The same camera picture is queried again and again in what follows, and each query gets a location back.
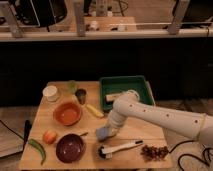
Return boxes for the blue sponge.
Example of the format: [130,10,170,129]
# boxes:
[96,127,109,141]

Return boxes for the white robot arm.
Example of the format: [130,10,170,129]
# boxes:
[107,90,213,148]

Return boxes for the metal cup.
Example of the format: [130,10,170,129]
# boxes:
[75,89,87,105]

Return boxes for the green translucent cup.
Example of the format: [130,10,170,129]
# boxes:
[67,80,78,94]

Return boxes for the white cup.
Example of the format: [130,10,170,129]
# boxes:
[42,85,59,102]

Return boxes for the white dish brush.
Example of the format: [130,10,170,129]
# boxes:
[98,140,143,159]

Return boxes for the yellow corn toy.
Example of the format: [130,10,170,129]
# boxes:
[86,104,104,118]

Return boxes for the wooden block in tray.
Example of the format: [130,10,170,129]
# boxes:
[105,93,121,102]

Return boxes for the purple bowl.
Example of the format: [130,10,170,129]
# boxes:
[56,134,85,163]

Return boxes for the green plastic tray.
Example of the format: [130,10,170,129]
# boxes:
[99,75,154,113]

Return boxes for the brown grape bunch toy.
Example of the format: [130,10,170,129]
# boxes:
[141,145,169,161]

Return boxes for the orange bowl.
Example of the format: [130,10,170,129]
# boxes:
[53,102,82,126]

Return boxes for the orange peach toy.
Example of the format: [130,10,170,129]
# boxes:
[43,130,57,144]

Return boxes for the green pepper toy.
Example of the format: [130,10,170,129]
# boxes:
[28,139,46,165]

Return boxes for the black appliance in background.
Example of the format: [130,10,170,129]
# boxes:
[13,0,67,27]

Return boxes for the black cables on floor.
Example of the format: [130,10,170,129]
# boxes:
[168,139,213,171]

